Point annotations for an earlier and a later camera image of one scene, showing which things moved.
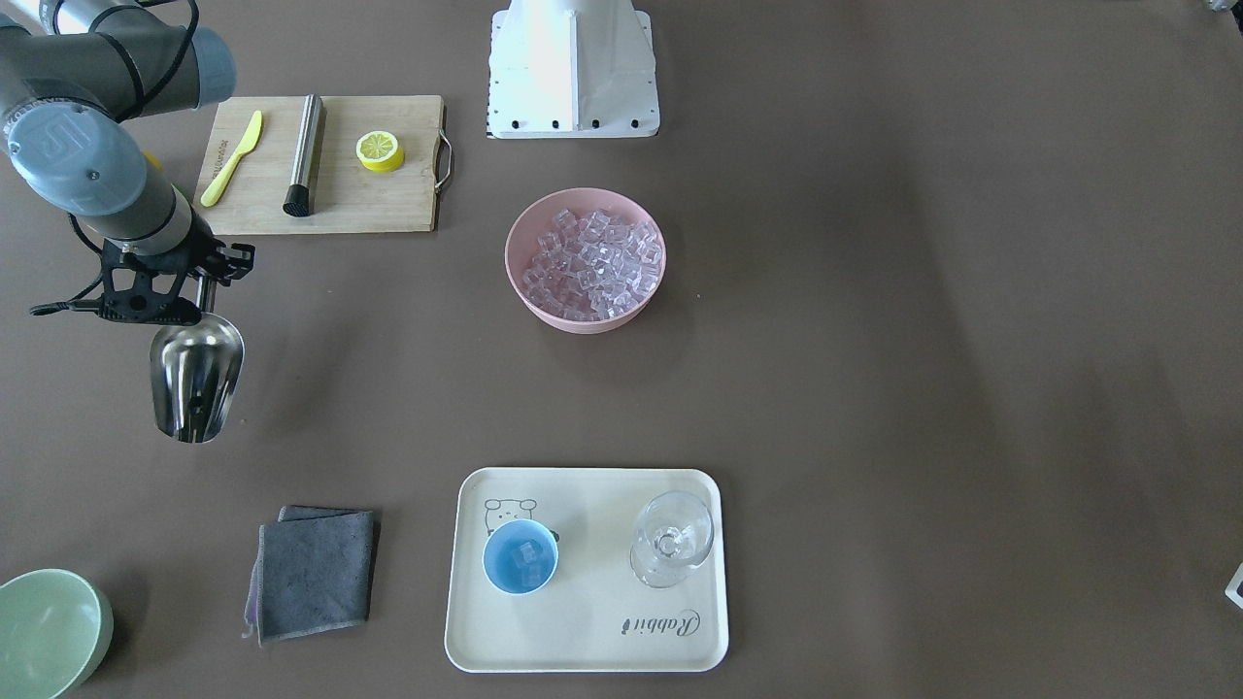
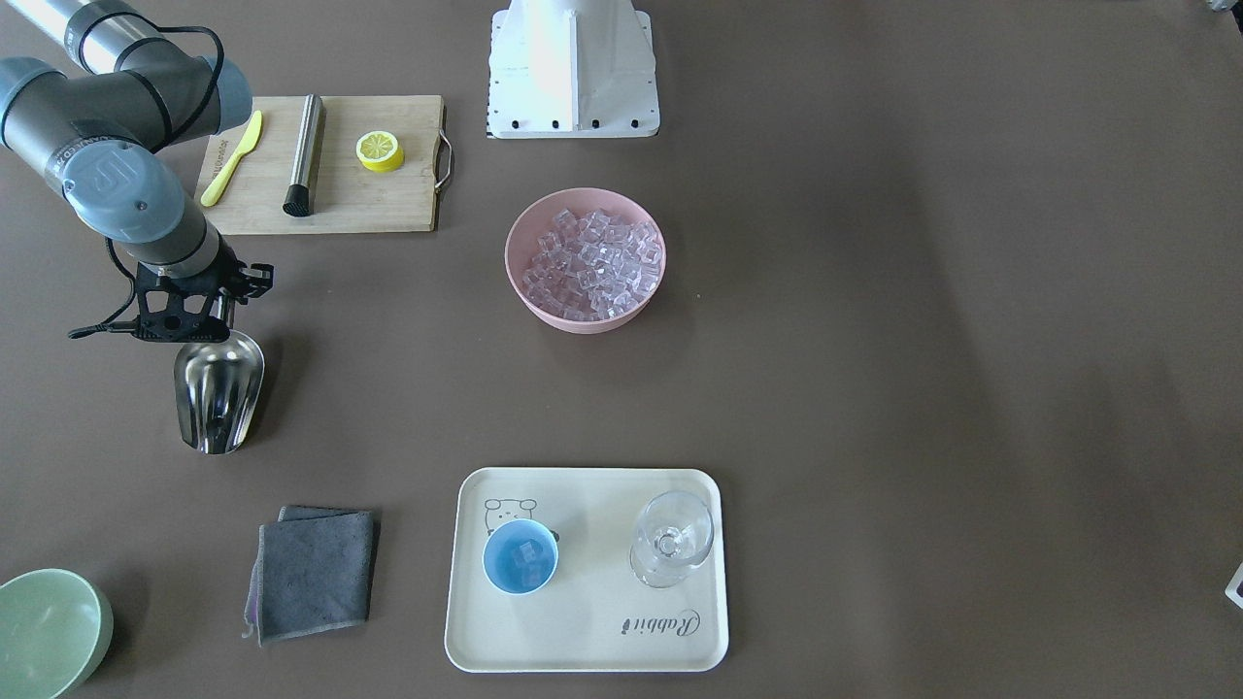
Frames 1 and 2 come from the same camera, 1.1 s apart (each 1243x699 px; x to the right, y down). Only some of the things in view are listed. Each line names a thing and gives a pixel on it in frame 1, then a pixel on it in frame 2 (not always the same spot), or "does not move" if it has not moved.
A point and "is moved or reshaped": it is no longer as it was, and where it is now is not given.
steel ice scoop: (195, 371) is moved or reshaped
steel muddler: (298, 202) does not move
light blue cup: (520, 556) does not move
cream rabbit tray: (595, 615) does not move
